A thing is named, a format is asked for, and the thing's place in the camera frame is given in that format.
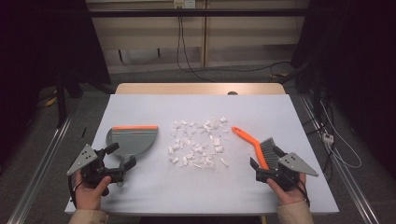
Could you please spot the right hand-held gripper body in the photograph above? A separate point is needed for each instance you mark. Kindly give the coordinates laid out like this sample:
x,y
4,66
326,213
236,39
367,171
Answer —
x,y
280,175

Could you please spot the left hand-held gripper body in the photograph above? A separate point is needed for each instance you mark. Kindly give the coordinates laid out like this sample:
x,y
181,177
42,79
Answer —
x,y
93,169

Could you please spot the orange brush with grey bristles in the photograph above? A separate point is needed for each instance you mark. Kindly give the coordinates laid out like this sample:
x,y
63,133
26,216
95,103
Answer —
x,y
255,146

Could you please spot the grey dustpan with orange edge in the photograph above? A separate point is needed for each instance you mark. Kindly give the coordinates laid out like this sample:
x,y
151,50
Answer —
x,y
134,140

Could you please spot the pile of white paper scraps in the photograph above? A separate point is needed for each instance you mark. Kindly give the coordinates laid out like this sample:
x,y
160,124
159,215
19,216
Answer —
x,y
196,146

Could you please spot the person's right hand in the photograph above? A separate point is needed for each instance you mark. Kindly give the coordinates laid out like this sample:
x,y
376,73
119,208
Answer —
x,y
291,196

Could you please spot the person's left hand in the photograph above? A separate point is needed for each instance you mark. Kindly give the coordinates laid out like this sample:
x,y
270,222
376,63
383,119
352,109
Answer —
x,y
90,197

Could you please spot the white table mat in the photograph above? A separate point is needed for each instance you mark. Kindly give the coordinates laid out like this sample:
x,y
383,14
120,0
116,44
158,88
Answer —
x,y
186,193

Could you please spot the black metal stand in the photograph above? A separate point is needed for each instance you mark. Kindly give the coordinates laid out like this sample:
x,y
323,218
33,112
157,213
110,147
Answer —
x,y
61,102

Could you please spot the dark curtain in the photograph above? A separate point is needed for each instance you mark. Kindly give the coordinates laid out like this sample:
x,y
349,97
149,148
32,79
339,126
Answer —
x,y
358,62
46,40

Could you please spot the black horizontal bar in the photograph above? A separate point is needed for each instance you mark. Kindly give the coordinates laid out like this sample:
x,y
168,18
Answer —
x,y
155,13

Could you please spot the aluminium rail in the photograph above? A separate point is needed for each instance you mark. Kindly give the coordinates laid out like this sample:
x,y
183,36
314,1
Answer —
x,y
40,174
342,174

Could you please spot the white wall socket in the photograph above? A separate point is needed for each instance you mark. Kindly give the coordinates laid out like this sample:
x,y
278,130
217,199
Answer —
x,y
184,3

